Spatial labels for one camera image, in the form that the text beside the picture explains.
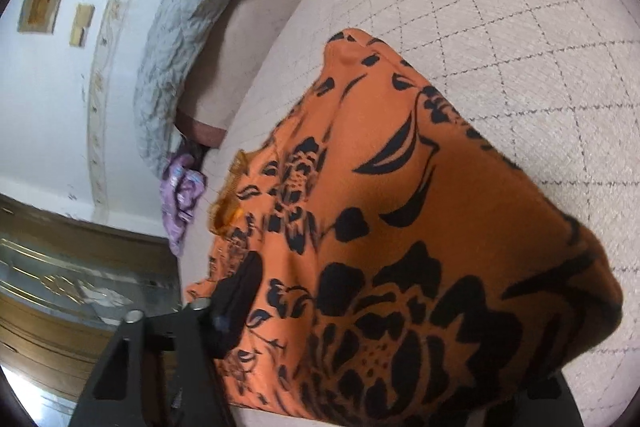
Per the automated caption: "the grey quilted pillow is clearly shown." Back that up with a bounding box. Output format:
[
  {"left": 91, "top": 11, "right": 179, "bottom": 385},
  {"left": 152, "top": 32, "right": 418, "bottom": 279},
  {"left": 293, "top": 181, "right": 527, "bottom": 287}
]
[{"left": 132, "top": 0, "right": 272, "bottom": 178}]

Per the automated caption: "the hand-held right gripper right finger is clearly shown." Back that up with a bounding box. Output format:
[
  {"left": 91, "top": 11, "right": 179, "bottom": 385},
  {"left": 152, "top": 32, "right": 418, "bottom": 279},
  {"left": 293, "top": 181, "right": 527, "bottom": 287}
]
[{"left": 520, "top": 372, "right": 584, "bottom": 427}]

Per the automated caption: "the wooden glass door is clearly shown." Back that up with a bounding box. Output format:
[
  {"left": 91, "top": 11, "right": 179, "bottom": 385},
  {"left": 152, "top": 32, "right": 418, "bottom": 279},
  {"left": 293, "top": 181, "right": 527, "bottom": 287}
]
[{"left": 0, "top": 194, "right": 182, "bottom": 423}]

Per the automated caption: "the purple floral garment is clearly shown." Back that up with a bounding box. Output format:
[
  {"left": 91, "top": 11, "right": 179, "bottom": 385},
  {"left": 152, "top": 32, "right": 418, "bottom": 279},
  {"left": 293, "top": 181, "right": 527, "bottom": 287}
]
[{"left": 159, "top": 152, "right": 207, "bottom": 257}]

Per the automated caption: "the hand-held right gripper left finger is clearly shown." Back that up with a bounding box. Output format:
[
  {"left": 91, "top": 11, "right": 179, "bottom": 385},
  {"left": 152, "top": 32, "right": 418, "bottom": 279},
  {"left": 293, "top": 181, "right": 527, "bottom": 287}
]
[{"left": 67, "top": 251, "right": 264, "bottom": 427}]

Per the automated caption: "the orange black floral garment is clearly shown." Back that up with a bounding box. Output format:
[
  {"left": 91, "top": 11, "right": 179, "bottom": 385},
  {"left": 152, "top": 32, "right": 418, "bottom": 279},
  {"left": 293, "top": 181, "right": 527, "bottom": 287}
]
[{"left": 185, "top": 28, "right": 625, "bottom": 427}]

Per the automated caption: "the pink bolster cushion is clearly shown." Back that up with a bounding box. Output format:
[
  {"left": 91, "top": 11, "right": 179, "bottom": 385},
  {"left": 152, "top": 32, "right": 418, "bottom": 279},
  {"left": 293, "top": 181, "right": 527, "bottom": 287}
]
[{"left": 177, "top": 0, "right": 373, "bottom": 146}]

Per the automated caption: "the pink quilted bed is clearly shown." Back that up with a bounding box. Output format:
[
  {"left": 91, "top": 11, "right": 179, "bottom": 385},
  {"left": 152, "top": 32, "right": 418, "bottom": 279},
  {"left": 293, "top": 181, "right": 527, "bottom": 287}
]
[{"left": 180, "top": 0, "right": 640, "bottom": 427}]

